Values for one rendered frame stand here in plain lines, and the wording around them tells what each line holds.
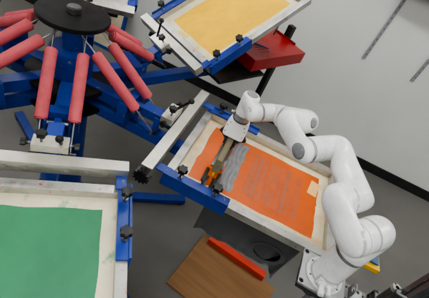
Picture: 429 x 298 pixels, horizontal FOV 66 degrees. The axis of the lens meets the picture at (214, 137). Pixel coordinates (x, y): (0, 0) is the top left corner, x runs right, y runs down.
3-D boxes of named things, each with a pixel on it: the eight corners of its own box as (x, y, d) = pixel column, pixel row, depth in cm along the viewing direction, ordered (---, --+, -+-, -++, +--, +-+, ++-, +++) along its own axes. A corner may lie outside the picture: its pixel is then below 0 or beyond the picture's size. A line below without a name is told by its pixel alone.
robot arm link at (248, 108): (274, 111, 132) (255, 111, 128) (263, 131, 139) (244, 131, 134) (256, 88, 141) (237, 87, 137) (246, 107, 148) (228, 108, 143)
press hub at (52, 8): (105, 189, 241) (138, 14, 157) (69, 231, 210) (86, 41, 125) (57, 164, 243) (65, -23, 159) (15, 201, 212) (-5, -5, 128)
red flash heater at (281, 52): (260, 34, 286) (266, 21, 278) (299, 64, 266) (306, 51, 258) (208, 37, 246) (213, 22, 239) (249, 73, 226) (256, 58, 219)
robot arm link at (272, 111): (278, 130, 119) (243, 122, 137) (304, 128, 126) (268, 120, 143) (279, 106, 118) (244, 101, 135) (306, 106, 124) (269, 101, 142)
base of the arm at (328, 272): (338, 311, 102) (368, 290, 92) (301, 290, 103) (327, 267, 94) (341, 270, 114) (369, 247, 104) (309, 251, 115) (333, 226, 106)
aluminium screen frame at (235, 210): (334, 177, 182) (338, 172, 180) (329, 267, 137) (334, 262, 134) (206, 112, 186) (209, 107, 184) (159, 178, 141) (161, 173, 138)
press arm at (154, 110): (176, 124, 164) (179, 117, 161) (171, 131, 159) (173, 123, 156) (145, 108, 165) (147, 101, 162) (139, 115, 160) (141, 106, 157)
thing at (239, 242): (274, 264, 172) (308, 226, 149) (270, 279, 165) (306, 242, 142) (195, 223, 174) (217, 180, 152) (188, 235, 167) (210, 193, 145)
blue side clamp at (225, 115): (255, 137, 186) (260, 128, 182) (253, 142, 182) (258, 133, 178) (207, 113, 188) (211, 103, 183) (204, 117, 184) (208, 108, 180)
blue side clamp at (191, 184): (225, 207, 143) (231, 197, 139) (222, 216, 139) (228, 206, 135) (164, 175, 145) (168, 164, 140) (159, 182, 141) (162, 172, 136)
